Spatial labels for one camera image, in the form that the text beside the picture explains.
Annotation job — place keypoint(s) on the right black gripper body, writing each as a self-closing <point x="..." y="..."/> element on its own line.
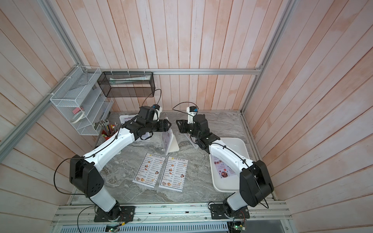
<point x="191" y="130"/>

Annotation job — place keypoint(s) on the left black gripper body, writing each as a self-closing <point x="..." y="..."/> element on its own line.
<point x="155" y="126"/>

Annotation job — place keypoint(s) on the old dim sum menu sheet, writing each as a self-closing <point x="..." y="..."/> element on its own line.
<point x="174" y="174"/>

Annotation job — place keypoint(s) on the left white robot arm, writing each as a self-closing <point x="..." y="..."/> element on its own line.
<point x="85" y="170"/>

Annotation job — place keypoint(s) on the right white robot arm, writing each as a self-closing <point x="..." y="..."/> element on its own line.
<point x="255" y="181"/>

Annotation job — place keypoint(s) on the pink menu sheet in tray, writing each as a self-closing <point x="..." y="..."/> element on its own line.
<point x="223" y="170"/>

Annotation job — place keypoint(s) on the red pencil cup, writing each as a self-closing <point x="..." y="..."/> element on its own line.
<point x="109" y="128"/>

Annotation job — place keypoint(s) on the white plastic tray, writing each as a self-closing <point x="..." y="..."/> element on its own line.
<point x="233" y="152"/>

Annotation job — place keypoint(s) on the white tape roll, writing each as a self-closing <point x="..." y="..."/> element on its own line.
<point x="77" y="117"/>

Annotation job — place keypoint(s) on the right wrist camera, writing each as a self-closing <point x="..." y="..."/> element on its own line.
<point x="191" y="112"/>

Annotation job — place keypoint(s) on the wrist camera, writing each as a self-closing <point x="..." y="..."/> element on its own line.
<point x="191" y="112"/>
<point x="157" y="110"/>

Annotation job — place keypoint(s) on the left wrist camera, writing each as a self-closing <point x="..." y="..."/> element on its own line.
<point x="157" y="110"/>

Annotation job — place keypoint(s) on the black mesh wall basket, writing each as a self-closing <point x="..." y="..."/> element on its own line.
<point x="123" y="84"/>

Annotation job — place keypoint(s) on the white wire wall shelf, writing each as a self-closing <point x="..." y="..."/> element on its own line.
<point x="80" y="91"/>

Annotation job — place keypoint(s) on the aluminium rail base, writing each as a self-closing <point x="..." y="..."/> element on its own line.
<point x="171" y="212"/>

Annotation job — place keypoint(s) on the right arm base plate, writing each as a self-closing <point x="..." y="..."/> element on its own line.
<point x="223" y="211"/>

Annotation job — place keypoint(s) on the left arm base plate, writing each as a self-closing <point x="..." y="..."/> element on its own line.
<point x="118" y="213"/>

